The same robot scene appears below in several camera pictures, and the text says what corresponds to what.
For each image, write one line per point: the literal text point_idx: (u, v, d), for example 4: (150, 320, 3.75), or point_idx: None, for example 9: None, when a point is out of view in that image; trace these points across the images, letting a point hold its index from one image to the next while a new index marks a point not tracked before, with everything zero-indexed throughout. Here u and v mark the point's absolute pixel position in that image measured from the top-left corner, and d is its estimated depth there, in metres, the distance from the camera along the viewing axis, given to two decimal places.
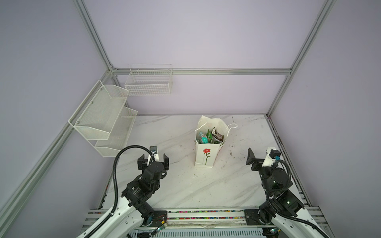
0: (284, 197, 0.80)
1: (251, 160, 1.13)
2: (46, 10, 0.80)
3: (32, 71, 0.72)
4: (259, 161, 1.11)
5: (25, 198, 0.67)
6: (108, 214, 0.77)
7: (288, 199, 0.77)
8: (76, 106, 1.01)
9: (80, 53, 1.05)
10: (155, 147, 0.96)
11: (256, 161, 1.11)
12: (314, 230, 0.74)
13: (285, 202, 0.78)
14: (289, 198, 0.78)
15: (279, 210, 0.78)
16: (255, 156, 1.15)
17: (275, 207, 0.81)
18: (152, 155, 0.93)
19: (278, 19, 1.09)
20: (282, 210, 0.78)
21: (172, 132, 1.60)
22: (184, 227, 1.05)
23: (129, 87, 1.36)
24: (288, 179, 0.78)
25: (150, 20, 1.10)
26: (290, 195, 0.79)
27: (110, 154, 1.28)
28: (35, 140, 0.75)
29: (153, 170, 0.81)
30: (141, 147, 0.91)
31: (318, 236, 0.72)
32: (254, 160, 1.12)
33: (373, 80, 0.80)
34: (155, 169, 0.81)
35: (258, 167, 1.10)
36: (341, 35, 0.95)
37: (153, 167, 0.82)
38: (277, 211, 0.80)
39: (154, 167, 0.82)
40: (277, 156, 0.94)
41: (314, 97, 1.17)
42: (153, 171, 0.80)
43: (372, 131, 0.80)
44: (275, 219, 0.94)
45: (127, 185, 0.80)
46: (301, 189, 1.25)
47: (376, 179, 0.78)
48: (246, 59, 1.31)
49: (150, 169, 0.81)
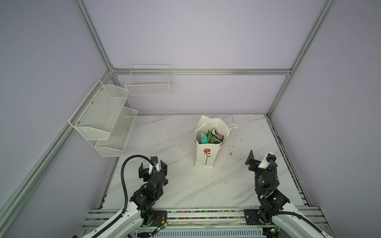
0: (271, 195, 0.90)
1: (249, 160, 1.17)
2: (46, 10, 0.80)
3: (32, 71, 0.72)
4: (256, 162, 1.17)
5: (26, 197, 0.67)
6: (118, 215, 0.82)
7: (275, 196, 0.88)
8: (76, 106, 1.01)
9: (80, 53, 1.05)
10: (156, 156, 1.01)
11: (253, 162, 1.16)
12: (300, 220, 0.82)
13: (272, 199, 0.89)
14: (277, 195, 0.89)
15: (268, 208, 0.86)
16: (252, 156, 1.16)
17: (264, 206, 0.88)
18: (153, 166, 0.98)
19: (278, 20, 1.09)
20: (271, 208, 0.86)
21: (172, 132, 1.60)
22: (184, 228, 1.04)
23: (129, 87, 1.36)
24: (275, 179, 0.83)
25: (150, 19, 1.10)
26: (279, 193, 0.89)
27: (110, 154, 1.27)
28: (36, 140, 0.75)
29: (156, 180, 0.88)
30: (144, 157, 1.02)
31: (304, 224, 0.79)
32: (251, 161, 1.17)
33: (373, 80, 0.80)
34: (158, 180, 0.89)
35: (255, 167, 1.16)
36: (341, 35, 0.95)
37: (156, 177, 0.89)
38: (267, 208, 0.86)
39: (156, 178, 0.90)
40: (273, 160, 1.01)
41: (314, 97, 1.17)
42: (156, 181, 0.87)
43: (373, 130, 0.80)
44: (274, 219, 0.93)
45: (135, 193, 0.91)
46: (301, 189, 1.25)
47: (375, 179, 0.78)
48: (246, 58, 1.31)
49: (153, 179, 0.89)
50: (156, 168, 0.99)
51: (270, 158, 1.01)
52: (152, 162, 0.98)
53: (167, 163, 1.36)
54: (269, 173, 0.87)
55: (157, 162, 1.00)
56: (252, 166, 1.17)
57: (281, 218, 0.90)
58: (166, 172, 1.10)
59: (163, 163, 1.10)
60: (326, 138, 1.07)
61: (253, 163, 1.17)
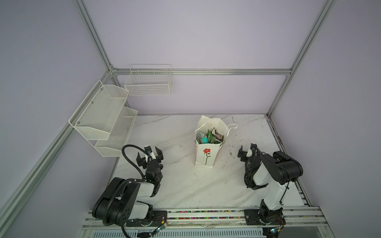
0: None
1: (239, 152, 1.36)
2: (47, 10, 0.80)
3: (32, 71, 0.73)
4: (245, 152, 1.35)
5: (27, 197, 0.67)
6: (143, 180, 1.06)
7: None
8: (76, 106, 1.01)
9: (80, 53, 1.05)
10: (149, 147, 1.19)
11: (242, 153, 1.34)
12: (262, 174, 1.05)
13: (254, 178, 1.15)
14: None
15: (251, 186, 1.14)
16: (241, 148, 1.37)
17: (247, 183, 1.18)
18: (148, 154, 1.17)
19: (278, 21, 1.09)
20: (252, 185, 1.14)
21: (172, 132, 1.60)
22: (184, 227, 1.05)
23: (129, 87, 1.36)
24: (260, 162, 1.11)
25: (150, 19, 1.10)
26: None
27: (110, 154, 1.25)
28: (36, 140, 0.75)
29: (152, 168, 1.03)
30: (138, 147, 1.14)
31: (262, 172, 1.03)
32: (240, 152, 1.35)
33: (373, 80, 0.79)
34: (153, 168, 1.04)
35: (244, 157, 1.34)
36: (340, 36, 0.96)
37: (151, 167, 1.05)
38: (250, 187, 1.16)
39: (152, 167, 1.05)
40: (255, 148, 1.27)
41: (314, 97, 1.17)
42: (152, 170, 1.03)
43: (373, 130, 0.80)
44: (268, 206, 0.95)
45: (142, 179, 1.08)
46: (301, 189, 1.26)
47: (374, 179, 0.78)
48: (246, 58, 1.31)
49: (150, 168, 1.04)
50: (151, 156, 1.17)
51: (253, 146, 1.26)
52: (147, 151, 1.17)
53: (167, 163, 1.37)
54: (256, 158, 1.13)
55: (151, 151, 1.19)
56: (243, 157, 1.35)
57: (265, 197, 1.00)
58: (161, 157, 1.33)
59: (158, 150, 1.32)
60: (326, 138, 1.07)
61: (242, 153, 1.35)
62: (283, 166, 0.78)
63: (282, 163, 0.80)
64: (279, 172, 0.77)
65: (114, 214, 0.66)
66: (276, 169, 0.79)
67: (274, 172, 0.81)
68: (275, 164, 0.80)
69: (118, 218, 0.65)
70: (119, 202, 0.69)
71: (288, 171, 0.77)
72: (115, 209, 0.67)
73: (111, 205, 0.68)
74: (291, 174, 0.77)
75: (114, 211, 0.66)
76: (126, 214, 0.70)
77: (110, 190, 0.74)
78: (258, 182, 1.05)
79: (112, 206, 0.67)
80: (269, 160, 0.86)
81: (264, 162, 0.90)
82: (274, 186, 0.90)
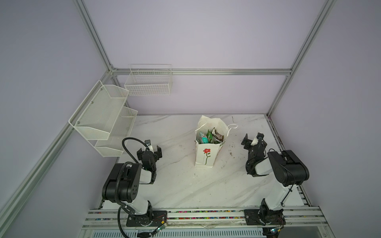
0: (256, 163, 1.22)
1: (243, 140, 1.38)
2: (46, 11, 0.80)
3: (32, 71, 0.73)
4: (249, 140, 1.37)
5: (26, 198, 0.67)
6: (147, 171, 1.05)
7: None
8: (76, 106, 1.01)
9: (80, 53, 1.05)
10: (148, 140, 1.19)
11: (247, 141, 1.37)
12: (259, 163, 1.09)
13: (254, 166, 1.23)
14: None
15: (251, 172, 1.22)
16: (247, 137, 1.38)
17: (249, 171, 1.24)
18: (147, 147, 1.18)
19: (278, 20, 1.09)
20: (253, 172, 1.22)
21: (172, 132, 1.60)
22: (184, 227, 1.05)
23: (130, 87, 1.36)
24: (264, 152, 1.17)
25: (149, 19, 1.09)
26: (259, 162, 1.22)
27: (110, 154, 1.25)
28: (36, 140, 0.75)
29: (147, 157, 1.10)
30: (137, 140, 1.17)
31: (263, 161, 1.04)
32: (245, 140, 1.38)
33: (373, 81, 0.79)
34: (148, 156, 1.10)
35: (249, 145, 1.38)
36: (340, 36, 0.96)
37: (147, 156, 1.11)
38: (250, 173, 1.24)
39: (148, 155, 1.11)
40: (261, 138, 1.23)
41: (314, 97, 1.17)
42: (148, 158, 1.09)
43: (373, 131, 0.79)
44: (270, 206, 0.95)
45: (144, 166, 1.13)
46: (301, 189, 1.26)
47: (374, 179, 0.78)
48: (246, 58, 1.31)
49: (146, 157, 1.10)
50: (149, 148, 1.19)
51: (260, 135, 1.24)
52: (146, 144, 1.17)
53: (167, 163, 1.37)
54: (261, 148, 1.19)
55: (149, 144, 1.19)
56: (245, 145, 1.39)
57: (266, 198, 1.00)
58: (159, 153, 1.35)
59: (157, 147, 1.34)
60: (326, 139, 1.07)
61: (247, 142, 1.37)
62: (289, 168, 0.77)
63: (288, 165, 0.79)
64: (283, 174, 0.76)
65: (124, 192, 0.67)
66: (281, 170, 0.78)
67: (279, 173, 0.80)
68: (281, 166, 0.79)
69: (129, 194, 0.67)
70: (126, 181, 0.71)
71: (294, 174, 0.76)
72: (124, 187, 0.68)
73: (119, 185, 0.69)
74: (296, 177, 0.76)
75: (124, 189, 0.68)
76: (134, 191, 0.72)
77: (115, 173, 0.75)
78: (259, 172, 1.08)
79: (120, 185, 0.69)
80: (276, 160, 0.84)
81: (271, 159, 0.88)
82: (277, 187, 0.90)
